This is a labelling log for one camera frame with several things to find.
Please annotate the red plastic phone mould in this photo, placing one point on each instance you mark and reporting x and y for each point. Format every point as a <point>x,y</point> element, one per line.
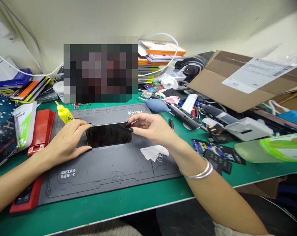
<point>41,130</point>

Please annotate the stack of flat packets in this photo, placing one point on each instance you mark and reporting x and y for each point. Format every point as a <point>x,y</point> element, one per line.
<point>31,89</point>

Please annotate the blue-grey air blower bulb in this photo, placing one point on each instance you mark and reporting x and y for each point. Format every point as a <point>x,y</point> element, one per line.
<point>158,105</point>

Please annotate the green label plastic bottle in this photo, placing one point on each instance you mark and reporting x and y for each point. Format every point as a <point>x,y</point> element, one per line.
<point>273,148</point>

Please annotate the small red metal part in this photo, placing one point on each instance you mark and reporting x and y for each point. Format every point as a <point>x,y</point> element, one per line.
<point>76,105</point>

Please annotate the white round jar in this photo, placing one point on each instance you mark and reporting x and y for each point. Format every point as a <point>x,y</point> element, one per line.
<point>58,91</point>

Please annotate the white green packet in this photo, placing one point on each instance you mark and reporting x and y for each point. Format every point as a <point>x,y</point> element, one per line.
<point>24,123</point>

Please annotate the pile of black packets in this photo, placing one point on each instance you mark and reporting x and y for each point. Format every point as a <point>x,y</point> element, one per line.
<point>217,155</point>

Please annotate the grey black handheld tool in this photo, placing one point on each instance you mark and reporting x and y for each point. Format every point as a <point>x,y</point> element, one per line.
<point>219,114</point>

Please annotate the blue dotted board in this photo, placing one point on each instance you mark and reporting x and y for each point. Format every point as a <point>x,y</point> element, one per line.
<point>2,123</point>

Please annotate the blue bag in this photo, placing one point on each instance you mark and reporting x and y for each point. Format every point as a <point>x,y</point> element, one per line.
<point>290,115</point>

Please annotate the brown cardboard box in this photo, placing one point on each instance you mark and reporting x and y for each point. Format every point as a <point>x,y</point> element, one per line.
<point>212,83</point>

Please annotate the pink paper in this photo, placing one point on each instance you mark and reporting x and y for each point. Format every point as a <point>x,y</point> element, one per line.
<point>172,99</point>

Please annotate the stack of orange white boxes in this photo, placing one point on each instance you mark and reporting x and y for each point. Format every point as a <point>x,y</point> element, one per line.
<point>160,57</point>

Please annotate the blue box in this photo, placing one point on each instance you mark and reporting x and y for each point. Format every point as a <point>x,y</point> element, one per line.
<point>10,80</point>

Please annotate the colourful square tile card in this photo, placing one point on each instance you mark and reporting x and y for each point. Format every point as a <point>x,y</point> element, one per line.
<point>153,86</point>

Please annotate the black smartphone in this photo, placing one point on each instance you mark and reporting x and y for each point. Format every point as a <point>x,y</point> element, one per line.
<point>107,135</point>

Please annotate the clear bag with white label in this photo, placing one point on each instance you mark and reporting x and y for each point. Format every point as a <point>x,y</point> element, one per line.
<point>258,70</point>

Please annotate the person's left hand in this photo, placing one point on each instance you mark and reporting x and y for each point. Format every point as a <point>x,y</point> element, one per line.
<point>64,140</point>

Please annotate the white wipe cloth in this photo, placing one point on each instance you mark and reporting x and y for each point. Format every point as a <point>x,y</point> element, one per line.
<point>153,152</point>

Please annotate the yellow squeeze bottle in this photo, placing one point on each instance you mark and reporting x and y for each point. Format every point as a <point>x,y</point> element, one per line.
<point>64,113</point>

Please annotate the white grey plastic holder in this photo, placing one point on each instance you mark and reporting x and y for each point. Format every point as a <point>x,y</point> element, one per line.
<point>249,129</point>

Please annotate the red tray with black phone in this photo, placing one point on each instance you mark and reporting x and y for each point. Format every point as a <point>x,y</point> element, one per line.
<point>25,196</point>

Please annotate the black electric screwdriver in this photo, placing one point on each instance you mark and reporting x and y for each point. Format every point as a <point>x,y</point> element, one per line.
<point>185,116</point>

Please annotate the person's right hand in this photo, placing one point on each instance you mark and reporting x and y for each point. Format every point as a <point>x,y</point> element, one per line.
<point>155,129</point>

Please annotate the crumpled white paper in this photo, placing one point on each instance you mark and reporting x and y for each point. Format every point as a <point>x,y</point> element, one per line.
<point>169,82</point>

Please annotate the white tube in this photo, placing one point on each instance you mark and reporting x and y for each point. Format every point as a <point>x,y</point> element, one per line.
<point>189,102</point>

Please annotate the grey work mat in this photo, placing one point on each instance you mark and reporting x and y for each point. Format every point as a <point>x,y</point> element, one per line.
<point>109,169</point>

